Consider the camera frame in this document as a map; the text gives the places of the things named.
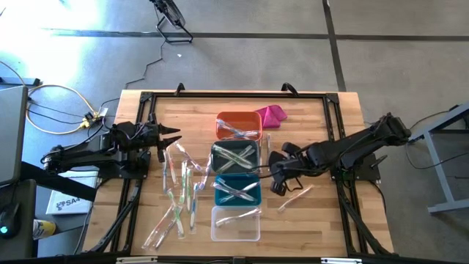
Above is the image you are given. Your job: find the thin black floor cable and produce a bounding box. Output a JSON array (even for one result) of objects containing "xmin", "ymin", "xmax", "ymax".
[{"xmin": 26, "ymin": 95, "xmax": 122, "ymax": 144}]

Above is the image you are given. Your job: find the grey metal bench frame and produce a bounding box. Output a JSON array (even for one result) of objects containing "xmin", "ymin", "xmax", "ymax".
[{"xmin": 404, "ymin": 102, "xmax": 469, "ymax": 216}]

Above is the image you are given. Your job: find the silver frame bracket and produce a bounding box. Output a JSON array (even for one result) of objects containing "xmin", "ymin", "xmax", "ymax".
[
  {"xmin": 116, "ymin": 256, "xmax": 159, "ymax": 264},
  {"xmin": 321, "ymin": 257, "xmax": 363, "ymax": 264}
]

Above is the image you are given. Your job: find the black fan power cable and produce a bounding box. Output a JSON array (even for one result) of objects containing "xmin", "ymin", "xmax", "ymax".
[{"xmin": 123, "ymin": 39, "xmax": 166, "ymax": 91}]

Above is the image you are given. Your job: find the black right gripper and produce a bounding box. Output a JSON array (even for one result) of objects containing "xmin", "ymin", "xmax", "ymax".
[{"xmin": 268, "ymin": 142, "xmax": 309, "ymax": 197}]

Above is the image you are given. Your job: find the orange plastic bin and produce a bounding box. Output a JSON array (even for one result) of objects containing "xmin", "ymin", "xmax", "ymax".
[{"xmin": 215, "ymin": 111, "xmax": 264, "ymax": 142}]

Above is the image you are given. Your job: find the teal plastic bin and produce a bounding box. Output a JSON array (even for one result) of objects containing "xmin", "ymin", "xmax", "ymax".
[{"xmin": 214, "ymin": 173, "xmax": 263, "ymax": 208}]

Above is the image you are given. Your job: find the yellow and white can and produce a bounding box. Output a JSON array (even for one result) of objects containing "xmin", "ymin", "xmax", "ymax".
[{"xmin": 32, "ymin": 219, "xmax": 57, "ymax": 241}]

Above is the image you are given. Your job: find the clear frosted plastic bin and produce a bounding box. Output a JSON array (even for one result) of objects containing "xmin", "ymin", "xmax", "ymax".
[{"xmin": 210, "ymin": 205, "xmax": 262, "ymax": 242}]

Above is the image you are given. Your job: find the purple toothbrush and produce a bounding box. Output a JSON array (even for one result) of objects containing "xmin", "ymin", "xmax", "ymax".
[
  {"xmin": 219, "ymin": 180, "xmax": 262, "ymax": 203},
  {"xmin": 199, "ymin": 153, "xmax": 213, "ymax": 191},
  {"xmin": 174, "ymin": 142, "xmax": 204, "ymax": 172}
]

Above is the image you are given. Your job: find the black desk beam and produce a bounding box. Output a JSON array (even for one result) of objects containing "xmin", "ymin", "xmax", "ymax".
[{"xmin": 20, "ymin": 161, "xmax": 99, "ymax": 203}]

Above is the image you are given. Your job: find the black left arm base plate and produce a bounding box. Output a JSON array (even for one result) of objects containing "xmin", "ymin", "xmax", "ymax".
[{"xmin": 97, "ymin": 150, "xmax": 152, "ymax": 181}]

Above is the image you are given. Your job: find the black computer mouse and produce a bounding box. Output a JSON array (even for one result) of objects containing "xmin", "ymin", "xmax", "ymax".
[{"xmin": 0, "ymin": 202, "xmax": 21, "ymax": 240}]

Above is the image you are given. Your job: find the green toothbrush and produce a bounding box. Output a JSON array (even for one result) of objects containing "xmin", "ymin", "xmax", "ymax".
[
  {"xmin": 185, "ymin": 166, "xmax": 193, "ymax": 213},
  {"xmin": 213, "ymin": 144, "xmax": 254, "ymax": 168},
  {"xmin": 179, "ymin": 160, "xmax": 188, "ymax": 205},
  {"xmin": 214, "ymin": 146, "xmax": 257, "ymax": 170},
  {"xmin": 219, "ymin": 145, "xmax": 257, "ymax": 172},
  {"xmin": 166, "ymin": 188, "xmax": 184, "ymax": 241}
]

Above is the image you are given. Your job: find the pale toothbrush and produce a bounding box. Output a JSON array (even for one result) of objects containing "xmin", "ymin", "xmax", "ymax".
[
  {"xmin": 213, "ymin": 183, "xmax": 257, "ymax": 202},
  {"xmin": 215, "ymin": 178, "xmax": 257, "ymax": 202}
]

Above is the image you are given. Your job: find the white printed cardboard box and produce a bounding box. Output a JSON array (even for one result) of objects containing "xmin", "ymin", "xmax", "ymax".
[{"xmin": 45, "ymin": 169, "xmax": 100, "ymax": 216}]

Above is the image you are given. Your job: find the pink folded cloth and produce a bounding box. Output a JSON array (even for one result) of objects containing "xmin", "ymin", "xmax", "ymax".
[{"xmin": 255, "ymin": 104, "xmax": 288, "ymax": 129}]

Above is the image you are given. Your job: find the black floor fan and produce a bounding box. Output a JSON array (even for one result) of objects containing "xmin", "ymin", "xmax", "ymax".
[{"xmin": 148, "ymin": 0, "xmax": 194, "ymax": 45}]

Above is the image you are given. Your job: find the grey monitor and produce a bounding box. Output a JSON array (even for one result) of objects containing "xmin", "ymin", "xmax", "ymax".
[{"xmin": 0, "ymin": 84, "xmax": 29, "ymax": 186}]

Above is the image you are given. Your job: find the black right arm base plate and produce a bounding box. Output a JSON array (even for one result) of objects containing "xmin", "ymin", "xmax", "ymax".
[{"xmin": 328, "ymin": 151, "xmax": 382, "ymax": 183}]

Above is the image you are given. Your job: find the dark grey floor bar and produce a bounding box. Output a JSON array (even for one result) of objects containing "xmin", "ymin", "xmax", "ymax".
[{"xmin": 0, "ymin": 76, "xmax": 42, "ymax": 87}]

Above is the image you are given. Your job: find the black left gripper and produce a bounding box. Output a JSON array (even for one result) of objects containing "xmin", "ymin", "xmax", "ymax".
[{"xmin": 144, "ymin": 122, "xmax": 183, "ymax": 163}]

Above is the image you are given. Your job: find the grey plastic bin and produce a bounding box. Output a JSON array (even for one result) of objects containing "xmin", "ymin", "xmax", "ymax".
[{"xmin": 210, "ymin": 139, "xmax": 262, "ymax": 175}]

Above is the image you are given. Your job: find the dark desk top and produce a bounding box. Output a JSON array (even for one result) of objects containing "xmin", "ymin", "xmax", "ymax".
[{"xmin": 0, "ymin": 178, "xmax": 38, "ymax": 260}]

